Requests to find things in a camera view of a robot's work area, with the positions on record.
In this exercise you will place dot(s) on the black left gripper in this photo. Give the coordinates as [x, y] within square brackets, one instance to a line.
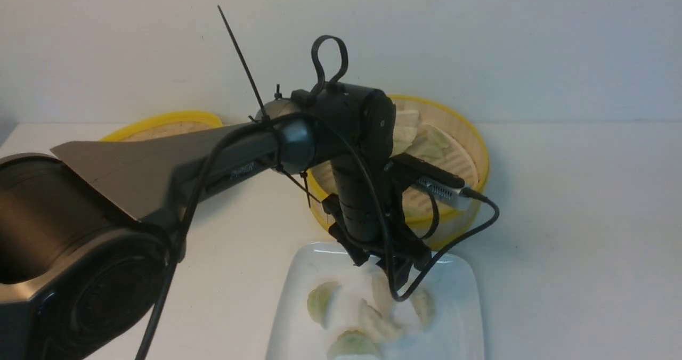
[369, 219]

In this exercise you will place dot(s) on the yellow-rimmed bamboo steamer basket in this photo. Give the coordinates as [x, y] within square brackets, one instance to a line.
[453, 222]

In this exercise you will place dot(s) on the pink dumpling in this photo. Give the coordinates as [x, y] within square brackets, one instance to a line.
[383, 300]

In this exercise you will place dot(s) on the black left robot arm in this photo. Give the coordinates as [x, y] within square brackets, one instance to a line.
[92, 233]

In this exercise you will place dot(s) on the white dumpling on plate right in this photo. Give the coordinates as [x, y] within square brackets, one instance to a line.
[424, 306]

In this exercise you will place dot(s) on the white dumpling on plate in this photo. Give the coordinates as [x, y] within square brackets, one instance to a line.
[424, 306]
[378, 328]

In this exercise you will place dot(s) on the white square ceramic plate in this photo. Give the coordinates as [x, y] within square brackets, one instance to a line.
[453, 330]

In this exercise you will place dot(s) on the white dumpling on plate centre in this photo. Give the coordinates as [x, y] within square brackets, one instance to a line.
[378, 328]

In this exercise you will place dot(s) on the green dumpling on plate left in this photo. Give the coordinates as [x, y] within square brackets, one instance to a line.
[319, 300]

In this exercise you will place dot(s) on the green dumpling on plate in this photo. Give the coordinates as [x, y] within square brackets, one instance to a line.
[319, 300]
[353, 345]

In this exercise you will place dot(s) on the green dumpling on plate bottom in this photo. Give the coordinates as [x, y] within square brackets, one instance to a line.
[353, 345]

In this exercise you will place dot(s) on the green dumpling in steamer far-right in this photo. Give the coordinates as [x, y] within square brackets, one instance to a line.
[430, 143]

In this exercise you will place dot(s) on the white paper steamer liner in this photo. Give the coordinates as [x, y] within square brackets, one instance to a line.
[466, 157]

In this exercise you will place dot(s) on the white dumpling in steamer top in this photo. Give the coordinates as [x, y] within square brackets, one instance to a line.
[406, 126]

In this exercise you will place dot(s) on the yellow-rimmed woven bamboo lid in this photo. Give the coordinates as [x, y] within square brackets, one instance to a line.
[163, 125]

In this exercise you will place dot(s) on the silver wrist camera on left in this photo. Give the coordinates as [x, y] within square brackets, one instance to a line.
[442, 187]

